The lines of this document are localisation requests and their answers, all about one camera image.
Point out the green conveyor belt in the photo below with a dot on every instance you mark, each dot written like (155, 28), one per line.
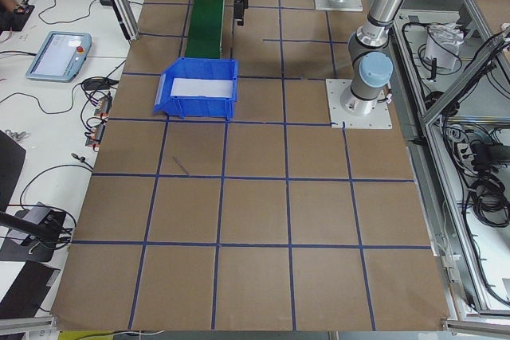
(205, 29)

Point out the blue bin far left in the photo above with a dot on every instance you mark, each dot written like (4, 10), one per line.
(197, 68)

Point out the white foam pad left bin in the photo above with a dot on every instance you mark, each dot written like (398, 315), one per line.
(201, 87)

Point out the lower teach pendant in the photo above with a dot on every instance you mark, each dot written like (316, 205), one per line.
(60, 57)

